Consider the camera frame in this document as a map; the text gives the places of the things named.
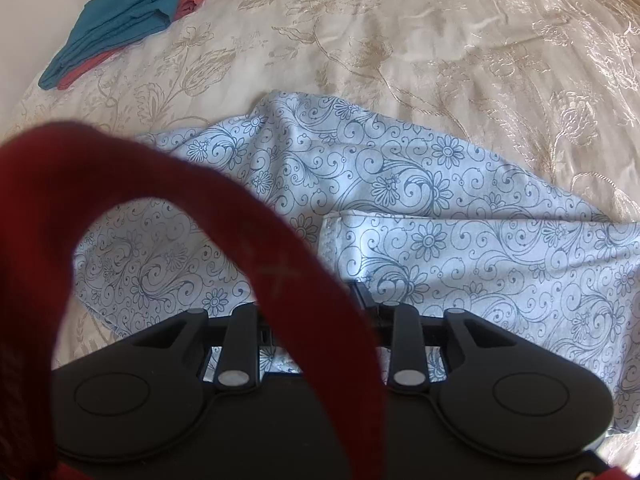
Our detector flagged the light blue floral pants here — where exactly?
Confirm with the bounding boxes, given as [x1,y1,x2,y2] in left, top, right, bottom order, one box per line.
[73,91,640,436]

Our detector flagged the teal folded pants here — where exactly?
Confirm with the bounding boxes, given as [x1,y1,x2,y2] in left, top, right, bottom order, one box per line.
[38,0,199,92]

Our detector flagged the cream floral bedspread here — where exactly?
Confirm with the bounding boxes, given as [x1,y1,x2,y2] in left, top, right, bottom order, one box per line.
[0,0,640,471]

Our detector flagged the red cloth strap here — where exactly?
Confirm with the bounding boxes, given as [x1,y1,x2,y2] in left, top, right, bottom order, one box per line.
[0,120,627,480]

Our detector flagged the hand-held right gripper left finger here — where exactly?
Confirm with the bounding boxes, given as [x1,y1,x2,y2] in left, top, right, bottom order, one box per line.
[129,304,281,392]

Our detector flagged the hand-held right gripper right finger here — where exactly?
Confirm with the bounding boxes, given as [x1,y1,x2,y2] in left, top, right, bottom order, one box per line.
[346,280,518,392]

